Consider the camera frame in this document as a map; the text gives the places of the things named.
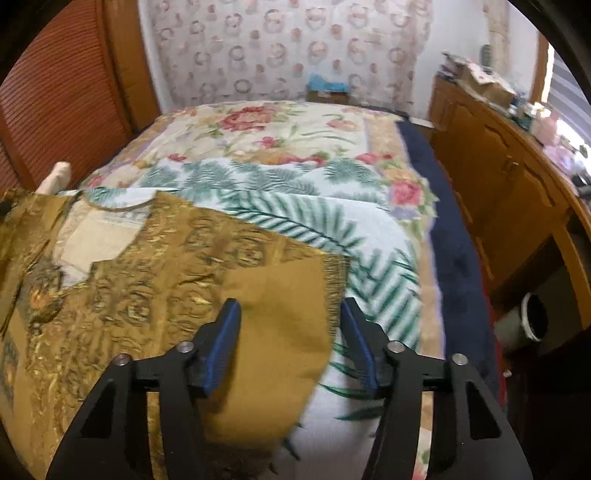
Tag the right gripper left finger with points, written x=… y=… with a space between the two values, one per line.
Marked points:
x=109 y=437

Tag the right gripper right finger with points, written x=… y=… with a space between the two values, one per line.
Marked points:
x=471 y=437

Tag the mustard gold patterned garment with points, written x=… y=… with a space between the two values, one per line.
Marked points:
x=81 y=284

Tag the navy blue bed mattress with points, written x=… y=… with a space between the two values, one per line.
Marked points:
x=465 y=308

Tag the grey waste bin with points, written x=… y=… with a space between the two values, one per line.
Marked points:
x=525 y=324

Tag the long wooden sideboard cabinet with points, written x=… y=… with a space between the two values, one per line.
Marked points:
x=515 y=202

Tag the green leaf print sheet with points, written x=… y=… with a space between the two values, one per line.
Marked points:
x=344 y=208

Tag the beige folded cloth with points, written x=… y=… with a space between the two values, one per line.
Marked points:
x=57 y=180

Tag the pink bottle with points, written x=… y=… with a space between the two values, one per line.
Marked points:
x=544 y=126

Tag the floral bed blanket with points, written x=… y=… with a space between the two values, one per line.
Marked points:
x=280 y=133

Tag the grey zebra window blind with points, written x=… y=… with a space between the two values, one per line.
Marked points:
x=566 y=96

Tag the open cardboard box on cabinet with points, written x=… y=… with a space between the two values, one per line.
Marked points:
x=490 y=86

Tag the brown louvered wardrobe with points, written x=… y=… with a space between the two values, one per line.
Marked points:
x=79 y=93

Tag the small grey fan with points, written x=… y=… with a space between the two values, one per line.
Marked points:
x=486 y=56

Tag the pink circle patterned curtain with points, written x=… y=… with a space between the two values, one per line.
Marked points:
x=203 y=52

